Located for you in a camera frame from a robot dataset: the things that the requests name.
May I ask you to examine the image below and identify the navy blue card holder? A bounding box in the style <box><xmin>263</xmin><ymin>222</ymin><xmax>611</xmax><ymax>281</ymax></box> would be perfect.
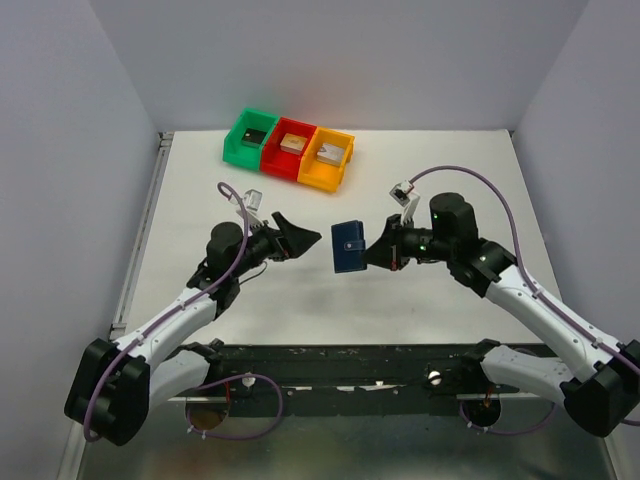
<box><xmin>331</xmin><ymin>220</ymin><xmax>367</xmax><ymax>274</ymax></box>

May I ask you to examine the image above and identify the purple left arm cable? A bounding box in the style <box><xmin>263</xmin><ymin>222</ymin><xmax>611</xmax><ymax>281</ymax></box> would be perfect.
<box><xmin>82</xmin><ymin>182</ymin><xmax>284</xmax><ymax>444</ymax></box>

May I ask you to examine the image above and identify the yellow plastic bin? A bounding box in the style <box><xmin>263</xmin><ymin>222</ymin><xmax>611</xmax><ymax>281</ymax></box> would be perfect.
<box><xmin>297</xmin><ymin>127</ymin><xmax>355</xmax><ymax>193</ymax></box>

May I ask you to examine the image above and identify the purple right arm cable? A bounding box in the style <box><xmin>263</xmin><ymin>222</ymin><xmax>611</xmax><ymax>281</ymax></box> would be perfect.
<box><xmin>407</xmin><ymin>165</ymin><xmax>640</xmax><ymax>436</ymax></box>

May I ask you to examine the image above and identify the red plastic bin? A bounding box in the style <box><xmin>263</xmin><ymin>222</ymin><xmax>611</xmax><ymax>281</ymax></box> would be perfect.
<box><xmin>260</xmin><ymin>117</ymin><xmax>317</xmax><ymax>182</ymax></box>

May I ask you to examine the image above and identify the metal block in green bin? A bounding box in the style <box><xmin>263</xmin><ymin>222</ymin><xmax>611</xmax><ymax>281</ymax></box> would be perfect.
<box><xmin>242</xmin><ymin>128</ymin><xmax>266</xmax><ymax>148</ymax></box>

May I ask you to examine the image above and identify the metal block in yellow bin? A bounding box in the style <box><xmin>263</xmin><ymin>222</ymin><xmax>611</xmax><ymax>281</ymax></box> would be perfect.
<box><xmin>316</xmin><ymin>142</ymin><xmax>346</xmax><ymax>166</ymax></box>

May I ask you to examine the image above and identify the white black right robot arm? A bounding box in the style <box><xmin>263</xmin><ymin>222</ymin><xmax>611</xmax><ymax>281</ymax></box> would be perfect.
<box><xmin>363</xmin><ymin>187</ymin><xmax>639</xmax><ymax>437</ymax></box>

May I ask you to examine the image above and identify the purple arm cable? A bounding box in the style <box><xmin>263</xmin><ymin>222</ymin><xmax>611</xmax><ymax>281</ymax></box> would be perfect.
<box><xmin>407</xmin><ymin>165</ymin><xmax>640</xmax><ymax>436</ymax></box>
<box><xmin>82</xmin><ymin>182</ymin><xmax>284</xmax><ymax>444</ymax></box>

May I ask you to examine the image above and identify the green plastic bin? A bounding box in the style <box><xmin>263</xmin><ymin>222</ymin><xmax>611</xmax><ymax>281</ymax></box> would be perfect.
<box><xmin>222</xmin><ymin>108</ymin><xmax>280</xmax><ymax>171</ymax></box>

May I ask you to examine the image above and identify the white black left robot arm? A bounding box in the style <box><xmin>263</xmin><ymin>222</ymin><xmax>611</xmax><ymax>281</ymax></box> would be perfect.
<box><xmin>64</xmin><ymin>212</ymin><xmax>321</xmax><ymax>446</ymax></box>

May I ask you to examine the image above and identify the metal block in red bin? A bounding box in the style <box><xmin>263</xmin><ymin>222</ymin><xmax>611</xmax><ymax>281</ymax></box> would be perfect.
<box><xmin>279</xmin><ymin>133</ymin><xmax>307</xmax><ymax>155</ymax></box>

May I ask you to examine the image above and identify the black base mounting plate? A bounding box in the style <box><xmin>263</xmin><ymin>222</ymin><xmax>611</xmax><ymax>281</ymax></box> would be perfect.
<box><xmin>102</xmin><ymin>342</ymin><xmax>551</xmax><ymax>419</ymax></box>

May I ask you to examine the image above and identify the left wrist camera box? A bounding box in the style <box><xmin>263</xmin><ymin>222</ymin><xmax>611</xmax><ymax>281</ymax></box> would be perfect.
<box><xmin>243</xmin><ymin>189</ymin><xmax>264</xmax><ymax>230</ymax></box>

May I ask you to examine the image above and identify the aluminium rail frame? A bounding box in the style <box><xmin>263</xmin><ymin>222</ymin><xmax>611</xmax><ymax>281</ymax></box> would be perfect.
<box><xmin>54</xmin><ymin>130</ymin><xmax>176</xmax><ymax>480</ymax></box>

